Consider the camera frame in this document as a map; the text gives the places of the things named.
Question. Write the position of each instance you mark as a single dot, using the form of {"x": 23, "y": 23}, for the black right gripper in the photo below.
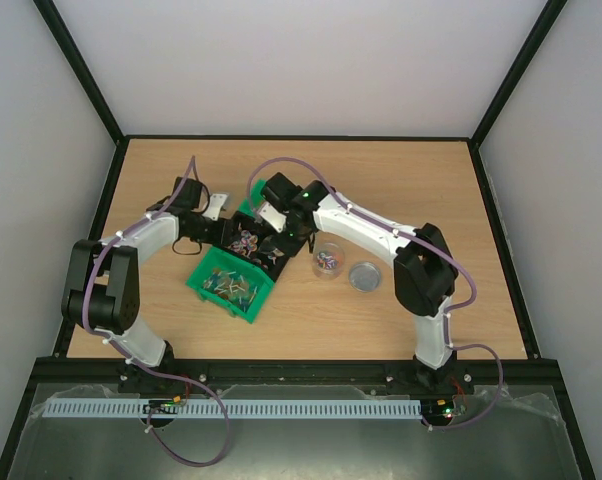
{"x": 285, "y": 245}

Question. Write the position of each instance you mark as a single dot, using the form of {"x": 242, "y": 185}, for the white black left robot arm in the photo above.
{"x": 102, "y": 288}

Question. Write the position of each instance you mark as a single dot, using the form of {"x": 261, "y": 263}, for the left controller circuit board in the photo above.
{"x": 169, "y": 406}

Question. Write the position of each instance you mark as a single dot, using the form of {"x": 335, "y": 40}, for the black aluminium frame rail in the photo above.
{"x": 381, "y": 377}

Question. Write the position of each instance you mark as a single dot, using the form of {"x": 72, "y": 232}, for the right controller circuit board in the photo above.
{"x": 456, "y": 405}

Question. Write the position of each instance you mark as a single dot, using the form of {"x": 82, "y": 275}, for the clear plastic candy jar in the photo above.
{"x": 328, "y": 260}

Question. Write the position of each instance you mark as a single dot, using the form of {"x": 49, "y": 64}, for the controller circuit board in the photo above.
{"x": 169, "y": 406}
{"x": 456, "y": 405}

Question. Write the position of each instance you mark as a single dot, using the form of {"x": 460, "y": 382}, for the light blue slotted cable duct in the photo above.
{"x": 239, "y": 409}

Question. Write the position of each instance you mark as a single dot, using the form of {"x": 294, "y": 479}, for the black bin with lollipops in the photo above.
{"x": 257, "y": 243}

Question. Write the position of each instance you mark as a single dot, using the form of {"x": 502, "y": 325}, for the silver metal jar lid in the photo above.
{"x": 365, "y": 277}

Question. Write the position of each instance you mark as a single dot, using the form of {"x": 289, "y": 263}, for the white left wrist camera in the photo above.
{"x": 216, "y": 205}

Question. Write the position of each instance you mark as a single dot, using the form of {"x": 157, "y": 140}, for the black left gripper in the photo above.
{"x": 218, "y": 239}

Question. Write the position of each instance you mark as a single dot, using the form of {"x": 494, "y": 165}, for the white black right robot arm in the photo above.
{"x": 424, "y": 277}

